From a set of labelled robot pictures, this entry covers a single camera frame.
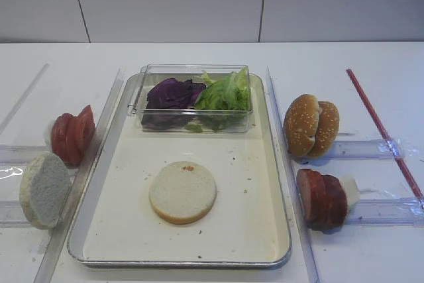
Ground green lettuce in container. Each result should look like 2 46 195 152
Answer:
184 66 252 133

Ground front meat patty slice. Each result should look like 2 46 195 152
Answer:
296 169 325 223

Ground meat patty slice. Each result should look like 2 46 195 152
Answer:
324 175 347 229
296 169 325 223
315 175 339 230

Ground front tomato slice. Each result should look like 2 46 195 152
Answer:
75 105 95 154

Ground tomato slice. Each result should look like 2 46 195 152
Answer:
50 113 72 154
75 105 95 154
63 116 82 166

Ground middle meat patty slice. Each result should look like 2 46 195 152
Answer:
315 175 339 230

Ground middle tomato slice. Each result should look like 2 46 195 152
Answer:
63 116 82 166

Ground back meat patty slice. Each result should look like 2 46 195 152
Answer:
324 175 347 229

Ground back tomato slice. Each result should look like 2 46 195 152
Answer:
50 113 72 154

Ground white block behind patties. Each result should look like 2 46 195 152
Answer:
340 175 360 212

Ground clear holder under patties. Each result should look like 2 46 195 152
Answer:
344 198 423 226

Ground clear plastic container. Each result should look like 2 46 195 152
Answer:
129 64 253 133

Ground purple cabbage leaves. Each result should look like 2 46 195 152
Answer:
141 78 206 130

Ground bun bottom on tray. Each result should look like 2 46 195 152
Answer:
149 161 217 225

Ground left sesame bun top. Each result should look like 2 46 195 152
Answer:
284 94 319 156

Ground sesame bun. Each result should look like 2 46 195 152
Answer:
284 94 319 156
307 101 340 158

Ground right sesame bun top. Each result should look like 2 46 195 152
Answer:
307 101 340 158

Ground metal baking tray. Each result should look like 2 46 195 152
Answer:
68 75 292 269

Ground clear holder under buns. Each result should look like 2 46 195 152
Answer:
325 139 404 160

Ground white block behind tomatoes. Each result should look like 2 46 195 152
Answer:
43 120 55 148

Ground white bun half standing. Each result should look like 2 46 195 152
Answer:
19 153 72 229

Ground clear holder under tomatoes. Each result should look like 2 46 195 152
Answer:
0 145 50 165

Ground clear holder under white bun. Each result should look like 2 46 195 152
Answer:
0 201 31 228

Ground red plastic rail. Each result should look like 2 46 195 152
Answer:
346 68 423 202

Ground clear rail right of tray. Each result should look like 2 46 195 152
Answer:
266 66 320 282

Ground clear rail of tray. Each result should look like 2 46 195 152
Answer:
266 66 320 282
34 70 124 282

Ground clear rail far left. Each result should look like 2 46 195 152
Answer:
0 63 50 133

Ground clear rail left of tray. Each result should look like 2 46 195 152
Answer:
34 70 124 282

